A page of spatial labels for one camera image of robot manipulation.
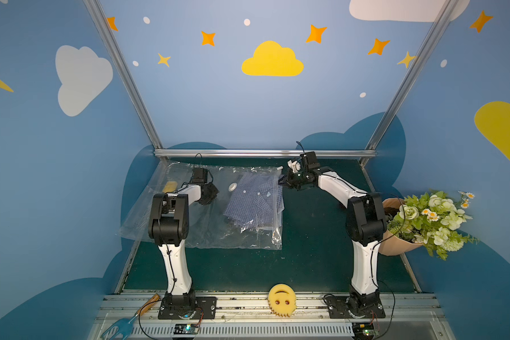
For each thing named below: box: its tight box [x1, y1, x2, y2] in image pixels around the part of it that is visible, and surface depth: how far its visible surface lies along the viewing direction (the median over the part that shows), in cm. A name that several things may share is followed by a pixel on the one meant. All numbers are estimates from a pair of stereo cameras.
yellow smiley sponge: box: [267, 283, 297, 318], surface depth 76 cm
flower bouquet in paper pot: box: [378, 189, 480, 261], surface depth 68 cm
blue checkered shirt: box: [223, 172, 285, 231], surface depth 97 cm
